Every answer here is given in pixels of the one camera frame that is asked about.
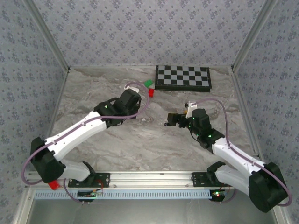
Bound black grey chessboard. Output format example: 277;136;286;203
154;64;213;93

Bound red plastic block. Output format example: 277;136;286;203
47;180;60;191

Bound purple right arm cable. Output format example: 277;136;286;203
193;98;292;208

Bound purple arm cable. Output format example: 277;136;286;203
21;81;150;205
193;98;292;208

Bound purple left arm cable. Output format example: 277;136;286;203
21;81;150;205

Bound aluminium table side rail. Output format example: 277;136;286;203
230;67;289;224
11;69;71;224

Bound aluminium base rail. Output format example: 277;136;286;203
26;170;236;189

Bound light blue slotted cable duct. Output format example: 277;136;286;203
34;189;212;200

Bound aluminium frame post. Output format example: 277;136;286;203
231;0;280;70
22;0;71;72

